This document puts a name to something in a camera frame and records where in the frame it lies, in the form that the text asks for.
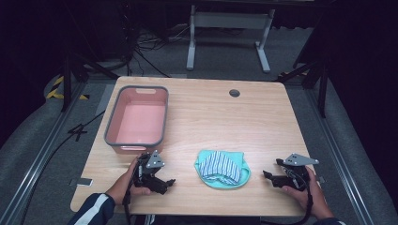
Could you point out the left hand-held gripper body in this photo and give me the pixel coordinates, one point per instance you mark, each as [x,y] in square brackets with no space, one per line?
[147,176]

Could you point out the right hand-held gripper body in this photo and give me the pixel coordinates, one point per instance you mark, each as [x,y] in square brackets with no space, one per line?
[298,175]

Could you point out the pink basin with grey rim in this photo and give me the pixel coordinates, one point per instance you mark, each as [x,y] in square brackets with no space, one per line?
[140,123]

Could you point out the teal and striped cloth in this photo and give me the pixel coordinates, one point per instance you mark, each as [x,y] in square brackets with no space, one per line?
[220,167]

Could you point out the person's right hand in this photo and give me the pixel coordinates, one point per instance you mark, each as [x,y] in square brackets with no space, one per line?
[309,195]

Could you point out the person's left hand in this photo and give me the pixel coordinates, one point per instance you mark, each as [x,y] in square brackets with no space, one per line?
[123,187]

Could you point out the black tape cross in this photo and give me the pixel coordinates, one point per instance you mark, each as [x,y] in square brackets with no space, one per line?
[77,132]

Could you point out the black metal stand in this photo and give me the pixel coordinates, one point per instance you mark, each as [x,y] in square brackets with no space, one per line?
[67,81]
[322,84]

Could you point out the yellow and black floor tape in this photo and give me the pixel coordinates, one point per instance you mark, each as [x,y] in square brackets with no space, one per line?
[54,90]

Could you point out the grey metal floor rail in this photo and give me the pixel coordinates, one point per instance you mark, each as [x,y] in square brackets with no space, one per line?
[34,165]
[341,162]

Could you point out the white metal desk frame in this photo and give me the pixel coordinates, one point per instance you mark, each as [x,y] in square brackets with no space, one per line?
[230,22]

